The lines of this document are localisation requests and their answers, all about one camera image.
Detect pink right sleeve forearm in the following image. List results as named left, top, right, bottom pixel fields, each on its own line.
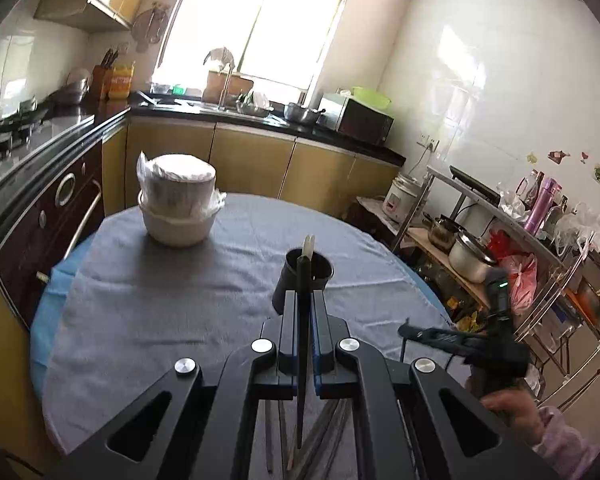
left=532, top=406, right=600, bottom=479

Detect kitchen window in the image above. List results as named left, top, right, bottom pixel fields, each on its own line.
left=151, top=0, right=346, bottom=104

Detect black kitchen countertop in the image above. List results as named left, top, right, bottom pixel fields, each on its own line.
left=0, top=92, right=405, bottom=241

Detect person's right hand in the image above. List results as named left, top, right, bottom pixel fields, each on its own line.
left=480, top=386, right=545, bottom=446

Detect metal storage rack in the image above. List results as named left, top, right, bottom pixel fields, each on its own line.
left=390, top=167, right=600, bottom=402

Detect black utensil holder cup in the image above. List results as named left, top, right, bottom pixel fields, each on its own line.
left=272, top=248, right=334, bottom=314

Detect red plastic bag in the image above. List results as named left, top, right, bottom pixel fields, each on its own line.
left=486, top=230, right=538, bottom=316

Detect large steel pot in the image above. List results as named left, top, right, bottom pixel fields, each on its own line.
left=449, top=231, right=498, bottom=284

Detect white plastic spoon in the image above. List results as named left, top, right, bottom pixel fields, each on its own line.
left=301, top=235, right=315, bottom=260

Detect small steel pot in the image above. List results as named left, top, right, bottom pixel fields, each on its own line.
left=424, top=212, right=465, bottom=254

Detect grey table cloth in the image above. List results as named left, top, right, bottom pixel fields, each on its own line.
left=41, top=194, right=468, bottom=453

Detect purple thermos bottle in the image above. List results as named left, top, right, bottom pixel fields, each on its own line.
left=524, top=177, right=562, bottom=235

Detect white rice cooker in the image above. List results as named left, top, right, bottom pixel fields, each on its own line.
left=381, top=174, right=422, bottom=223

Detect white stacked bowls in plastic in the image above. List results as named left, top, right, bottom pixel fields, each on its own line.
left=136, top=154, right=226, bottom=248

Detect yellow lower cabinets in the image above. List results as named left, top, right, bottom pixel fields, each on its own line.
left=0, top=117, right=398, bottom=471

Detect steel pan on counter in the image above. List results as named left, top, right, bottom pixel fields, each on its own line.
left=284, top=103, right=325, bottom=127

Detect black microwave oven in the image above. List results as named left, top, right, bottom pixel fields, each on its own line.
left=317, top=93, right=393, bottom=145

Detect dark red built-in oven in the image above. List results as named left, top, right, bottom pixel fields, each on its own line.
left=0, top=141, right=104, bottom=327

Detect green plastic basin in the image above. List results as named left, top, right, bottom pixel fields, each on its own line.
left=351, top=87, right=391, bottom=110

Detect sink faucet with cloth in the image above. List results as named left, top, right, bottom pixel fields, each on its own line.
left=202, top=47, right=235, bottom=110

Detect yellow bottle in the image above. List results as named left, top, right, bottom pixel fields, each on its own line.
left=108, top=64, right=135, bottom=100

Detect wooden knife block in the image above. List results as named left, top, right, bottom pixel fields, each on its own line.
left=88, top=49, right=118, bottom=101

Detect gas stove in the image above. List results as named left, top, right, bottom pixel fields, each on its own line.
left=0, top=110, right=95, bottom=179

